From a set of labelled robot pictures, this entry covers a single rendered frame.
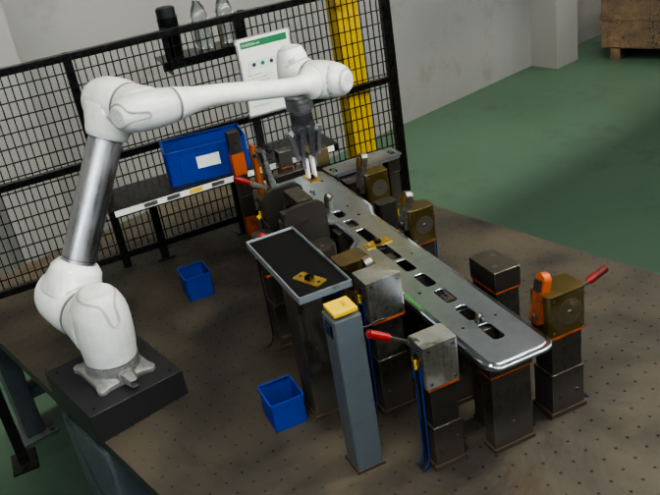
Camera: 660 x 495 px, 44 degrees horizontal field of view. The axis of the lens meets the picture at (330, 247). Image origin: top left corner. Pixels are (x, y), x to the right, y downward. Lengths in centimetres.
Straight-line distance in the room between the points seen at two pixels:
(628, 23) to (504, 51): 102
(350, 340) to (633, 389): 82
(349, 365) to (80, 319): 82
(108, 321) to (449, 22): 476
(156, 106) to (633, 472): 152
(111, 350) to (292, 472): 63
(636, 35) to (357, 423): 579
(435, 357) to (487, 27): 530
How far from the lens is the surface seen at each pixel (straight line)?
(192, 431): 234
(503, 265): 219
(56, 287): 250
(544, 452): 211
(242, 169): 301
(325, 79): 249
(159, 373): 244
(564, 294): 201
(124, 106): 228
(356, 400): 195
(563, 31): 736
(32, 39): 470
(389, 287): 204
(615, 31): 743
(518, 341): 195
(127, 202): 301
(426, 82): 650
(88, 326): 234
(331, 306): 184
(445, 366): 190
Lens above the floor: 211
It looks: 27 degrees down
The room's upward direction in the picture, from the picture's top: 9 degrees counter-clockwise
